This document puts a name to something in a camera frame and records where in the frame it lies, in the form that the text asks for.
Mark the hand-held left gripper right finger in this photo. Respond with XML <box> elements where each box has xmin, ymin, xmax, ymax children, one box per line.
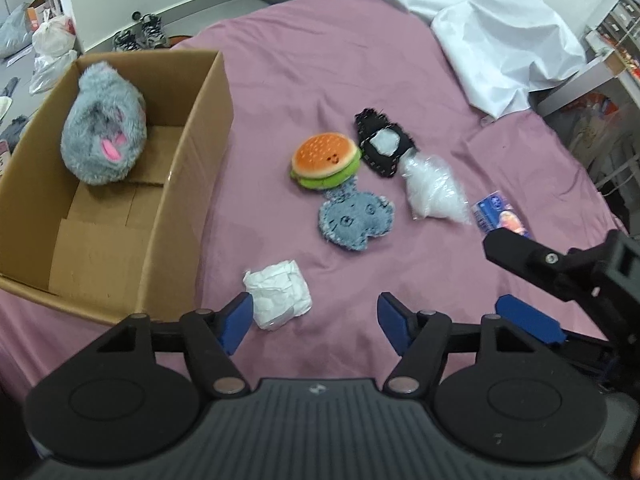
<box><xmin>377</xmin><ymin>291</ymin><xmax>543</xmax><ymax>397</ymax></box>

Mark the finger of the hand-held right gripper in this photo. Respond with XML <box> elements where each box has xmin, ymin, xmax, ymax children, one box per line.
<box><xmin>482</xmin><ymin>229</ymin><xmax>608</xmax><ymax>301</ymax></box>
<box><xmin>495</xmin><ymin>296</ymin><xmax>616</xmax><ymax>361</ymax></box>

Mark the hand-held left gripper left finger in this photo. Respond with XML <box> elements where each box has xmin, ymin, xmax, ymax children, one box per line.
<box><xmin>95</xmin><ymin>291</ymin><xmax>254</xmax><ymax>400</ymax></box>

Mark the blue snack packet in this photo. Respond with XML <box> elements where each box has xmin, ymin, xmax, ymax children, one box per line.
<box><xmin>472</xmin><ymin>190</ymin><xmax>532</xmax><ymax>239</ymax></box>

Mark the white diaper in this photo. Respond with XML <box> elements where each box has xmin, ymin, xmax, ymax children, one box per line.
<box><xmin>243</xmin><ymin>259</ymin><xmax>313</xmax><ymax>332</ymax></box>

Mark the clear bag of white stuffing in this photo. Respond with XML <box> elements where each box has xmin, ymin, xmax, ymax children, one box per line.
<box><xmin>397</xmin><ymin>152</ymin><xmax>475</xmax><ymax>226</ymax></box>

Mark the blue denim plush toy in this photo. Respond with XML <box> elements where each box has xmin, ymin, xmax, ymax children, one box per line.
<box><xmin>318</xmin><ymin>180</ymin><xmax>397</xmax><ymax>252</ymax></box>

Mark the brown cardboard box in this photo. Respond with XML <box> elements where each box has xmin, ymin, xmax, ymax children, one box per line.
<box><xmin>0</xmin><ymin>49</ymin><xmax>236</xmax><ymax>327</ymax></box>

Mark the black fabric pouch toy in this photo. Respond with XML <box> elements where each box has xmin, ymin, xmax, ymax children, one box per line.
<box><xmin>354</xmin><ymin>107</ymin><xmax>418</xmax><ymax>179</ymax></box>

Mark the hamburger plush toy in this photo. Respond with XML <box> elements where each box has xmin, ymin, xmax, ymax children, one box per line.
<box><xmin>291</xmin><ymin>131</ymin><xmax>362</xmax><ymax>191</ymax></box>

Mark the beige tote bag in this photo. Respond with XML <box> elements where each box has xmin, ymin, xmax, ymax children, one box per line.
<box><xmin>570</xmin><ymin>92</ymin><xmax>632</xmax><ymax>162</ymax></box>

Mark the white desk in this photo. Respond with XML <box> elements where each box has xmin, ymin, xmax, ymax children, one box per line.
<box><xmin>535</xmin><ymin>30</ymin><xmax>640</xmax><ymax>117</ymax></box>

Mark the white cover sheet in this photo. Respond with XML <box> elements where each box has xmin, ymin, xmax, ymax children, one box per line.
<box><xmin>357</xmin><ymin>0</ymin><xmax>587</xmax><ymax>120</ymax></box>

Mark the grey fluffy plush toy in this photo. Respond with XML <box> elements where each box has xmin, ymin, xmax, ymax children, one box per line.
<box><xmin>60</xmin><ymin>61</ymin><xmax>149</xmax><ymax>187</ymax></box>

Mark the grey drawer unit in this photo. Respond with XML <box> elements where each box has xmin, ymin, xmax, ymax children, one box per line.
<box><xmin>595</xmin><ymin>0</ymin><xmax>640</xmax><ymax>47</ymax></box>

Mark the grey sneaker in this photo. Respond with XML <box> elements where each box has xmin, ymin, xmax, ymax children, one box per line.
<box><xmin>112</xmin><ymin>30</ymin><xmax>143</xmax><ymax>52</ymax></box>
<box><xmin>140</xmin><ymin>13</ymin><xmax>169</xmax><ymax>50</ymax></box>

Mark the clear plastic bag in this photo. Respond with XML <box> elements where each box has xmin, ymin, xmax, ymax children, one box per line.
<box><xmin>29</xmin><ymin>50</ymin><xmax>79</xmax><ymax>96</ymax></box>

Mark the white and red plastic bag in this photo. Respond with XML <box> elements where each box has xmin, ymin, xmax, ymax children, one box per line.
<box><xmin>32</xmin><ymin>9</ymin><xmax>77</xmax><ymax>58</ymax></box>

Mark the grey plastic bag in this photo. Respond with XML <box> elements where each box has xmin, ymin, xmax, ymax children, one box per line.
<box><xmin>0</xmin><ymin>2</ymin><xmax>34</xmax><ymax>59</ymax></box>

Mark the orange carton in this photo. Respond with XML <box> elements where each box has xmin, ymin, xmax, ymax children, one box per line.
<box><xmin>25</xmin><ymin>0</ymin><xmax>49</xmax><ymax>31</ymax></box>

